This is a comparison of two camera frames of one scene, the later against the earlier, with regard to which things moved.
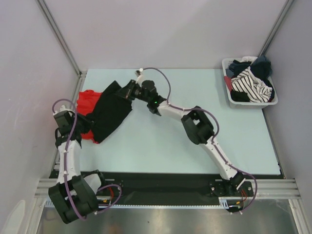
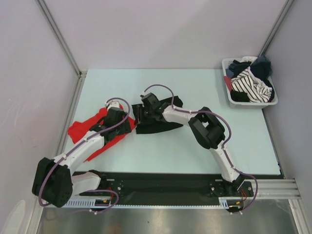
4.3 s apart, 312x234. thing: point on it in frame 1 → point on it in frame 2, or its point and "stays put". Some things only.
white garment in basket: (250, 59) stays put
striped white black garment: (246, 82) stays put
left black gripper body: (83, 125) → (125, 127)
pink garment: (228, 81) stays put
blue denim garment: (260, 66) stays put
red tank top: (86, 102) → (77, 129)
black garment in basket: (239, 96) stays put
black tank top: (113, 106) → (145, 124)
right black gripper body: (135, 91) → (148, 114)
